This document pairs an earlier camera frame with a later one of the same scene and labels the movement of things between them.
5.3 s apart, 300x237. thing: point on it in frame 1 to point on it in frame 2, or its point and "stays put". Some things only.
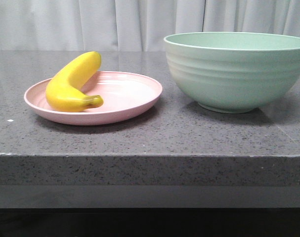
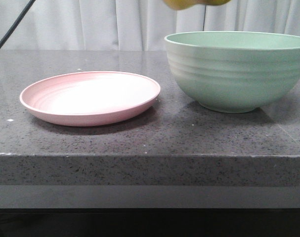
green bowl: (235, 72) stays put
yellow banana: (64, 91) to (179, 5)
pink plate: (122, 94) stays put
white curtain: (134, 25) stays put
